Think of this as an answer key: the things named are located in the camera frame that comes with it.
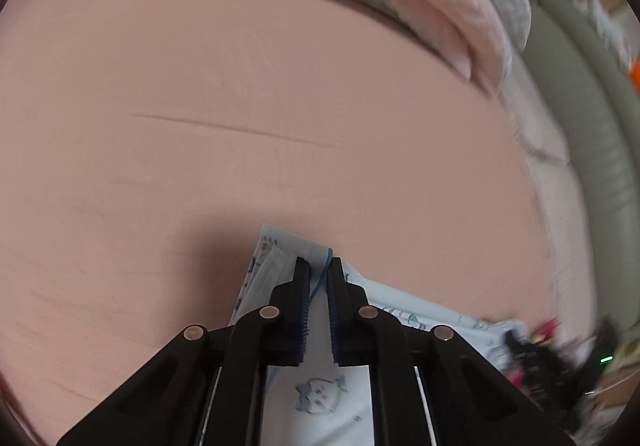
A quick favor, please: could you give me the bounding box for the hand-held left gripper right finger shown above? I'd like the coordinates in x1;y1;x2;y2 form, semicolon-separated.
326;257;576;446

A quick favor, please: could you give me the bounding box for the light blue bear-print top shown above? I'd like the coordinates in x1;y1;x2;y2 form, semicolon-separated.
229;223;526;446

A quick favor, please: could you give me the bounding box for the bed with pink sheet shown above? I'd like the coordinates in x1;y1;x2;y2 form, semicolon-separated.
0;0;566;446

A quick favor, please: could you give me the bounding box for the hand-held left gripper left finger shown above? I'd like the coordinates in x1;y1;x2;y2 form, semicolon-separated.
56;256;312;446

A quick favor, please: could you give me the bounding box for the padded headboard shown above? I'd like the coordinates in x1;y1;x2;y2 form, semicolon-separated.
520;0;640;321

